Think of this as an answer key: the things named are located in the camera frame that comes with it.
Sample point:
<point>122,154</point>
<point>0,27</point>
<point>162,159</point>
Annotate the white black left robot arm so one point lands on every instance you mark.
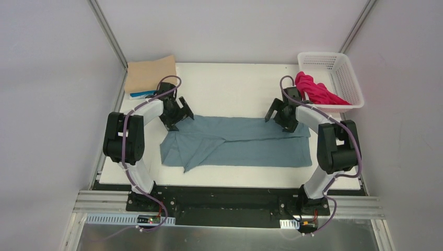
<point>124,138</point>

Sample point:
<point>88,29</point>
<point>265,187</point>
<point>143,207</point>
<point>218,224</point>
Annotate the white plastic laundry basket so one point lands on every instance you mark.
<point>335,71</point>

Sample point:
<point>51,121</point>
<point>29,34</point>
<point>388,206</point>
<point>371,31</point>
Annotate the aluminium frame post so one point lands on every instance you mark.
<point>357,26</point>
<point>104,24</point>

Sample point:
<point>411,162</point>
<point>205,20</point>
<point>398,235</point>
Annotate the folded blue white t shirt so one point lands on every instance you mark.
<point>142,95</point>

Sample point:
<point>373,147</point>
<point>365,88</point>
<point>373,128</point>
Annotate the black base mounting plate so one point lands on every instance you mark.
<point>236,207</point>

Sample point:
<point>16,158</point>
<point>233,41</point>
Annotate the controller circuit board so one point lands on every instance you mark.
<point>148,219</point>
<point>308,225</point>

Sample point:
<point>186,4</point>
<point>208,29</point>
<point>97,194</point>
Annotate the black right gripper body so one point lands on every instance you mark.
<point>280,113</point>

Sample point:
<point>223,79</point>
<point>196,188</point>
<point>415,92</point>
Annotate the grey-blue t shirt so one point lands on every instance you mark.
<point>225,141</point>

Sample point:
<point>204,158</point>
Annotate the right controller circuit board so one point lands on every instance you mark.
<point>308,225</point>

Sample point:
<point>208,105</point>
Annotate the pink red t shirt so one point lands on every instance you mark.
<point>316,92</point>

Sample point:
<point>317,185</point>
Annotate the folded tan t shirt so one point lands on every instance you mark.
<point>145,75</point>

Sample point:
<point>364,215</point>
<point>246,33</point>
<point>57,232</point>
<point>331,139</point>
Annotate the aluminium front rail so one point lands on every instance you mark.
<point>348,207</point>

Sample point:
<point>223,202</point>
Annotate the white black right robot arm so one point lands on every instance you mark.
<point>337,142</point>

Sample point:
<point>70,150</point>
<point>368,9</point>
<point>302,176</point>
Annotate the left controller circuit board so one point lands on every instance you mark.
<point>148,219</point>

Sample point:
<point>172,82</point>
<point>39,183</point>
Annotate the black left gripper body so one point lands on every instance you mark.
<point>178,113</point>

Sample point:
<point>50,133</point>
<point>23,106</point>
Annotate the left aluminium frame post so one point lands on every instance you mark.
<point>104,24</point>

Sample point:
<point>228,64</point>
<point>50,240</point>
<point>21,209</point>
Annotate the right aluminium frame post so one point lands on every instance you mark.
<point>357,26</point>

